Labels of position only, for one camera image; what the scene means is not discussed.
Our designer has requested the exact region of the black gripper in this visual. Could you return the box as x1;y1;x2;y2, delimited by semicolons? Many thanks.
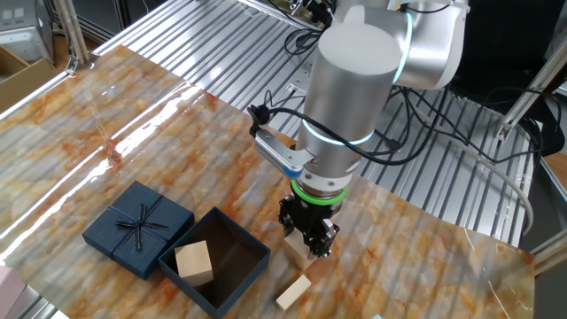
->
277;197;343;261

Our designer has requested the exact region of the light wooden cube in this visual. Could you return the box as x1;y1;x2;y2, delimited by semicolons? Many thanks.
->
174;239;214;288
283;230;320;271

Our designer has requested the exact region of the long wooden block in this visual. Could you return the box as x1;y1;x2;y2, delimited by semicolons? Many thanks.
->
275;273;313;311

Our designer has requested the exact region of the navy gift box base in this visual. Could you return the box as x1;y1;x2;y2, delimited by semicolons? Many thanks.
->
158;206;272;319

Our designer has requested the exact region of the navy ribboned gift box lid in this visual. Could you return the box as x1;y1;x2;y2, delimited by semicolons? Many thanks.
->
82;180;196;281

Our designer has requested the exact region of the pink gift box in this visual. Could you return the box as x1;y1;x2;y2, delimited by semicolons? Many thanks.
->
0;264;27;319

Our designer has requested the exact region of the brown cardboard box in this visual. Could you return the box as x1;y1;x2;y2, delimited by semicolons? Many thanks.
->
0;46;58;114

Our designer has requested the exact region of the orange marble pattern mat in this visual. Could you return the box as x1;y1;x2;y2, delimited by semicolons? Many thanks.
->
0;43;537;319

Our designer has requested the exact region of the metal robot mounting plate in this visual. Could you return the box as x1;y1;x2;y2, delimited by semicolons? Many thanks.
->
287;57;320;97

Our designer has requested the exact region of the black chair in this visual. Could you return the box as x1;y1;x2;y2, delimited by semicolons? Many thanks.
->
451;0;567;156

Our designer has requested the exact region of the grey metal cabinet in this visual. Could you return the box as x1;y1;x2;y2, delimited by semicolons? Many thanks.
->
0;0;54;63

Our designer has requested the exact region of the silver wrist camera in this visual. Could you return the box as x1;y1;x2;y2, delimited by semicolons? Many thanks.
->
252;126;318;179

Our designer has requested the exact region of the black USB cable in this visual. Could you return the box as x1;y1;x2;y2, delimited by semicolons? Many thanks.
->
376;88;444;154

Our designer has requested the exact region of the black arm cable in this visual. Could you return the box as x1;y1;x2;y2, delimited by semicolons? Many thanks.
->
245;88;444;167

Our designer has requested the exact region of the thin black table cable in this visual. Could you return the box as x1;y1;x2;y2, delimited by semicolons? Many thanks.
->
398;86;547;165

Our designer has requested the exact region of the grey cable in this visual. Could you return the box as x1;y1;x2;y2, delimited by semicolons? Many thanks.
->
416;105;536;236

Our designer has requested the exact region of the aluminium frame rail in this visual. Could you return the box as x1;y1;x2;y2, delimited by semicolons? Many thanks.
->
529;230;567;276

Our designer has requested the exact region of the aluminium frame post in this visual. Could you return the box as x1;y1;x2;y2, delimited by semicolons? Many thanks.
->
495;39;567;142

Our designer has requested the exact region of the aluminium frame strut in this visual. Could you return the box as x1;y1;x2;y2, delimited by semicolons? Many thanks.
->
52;0;89;66

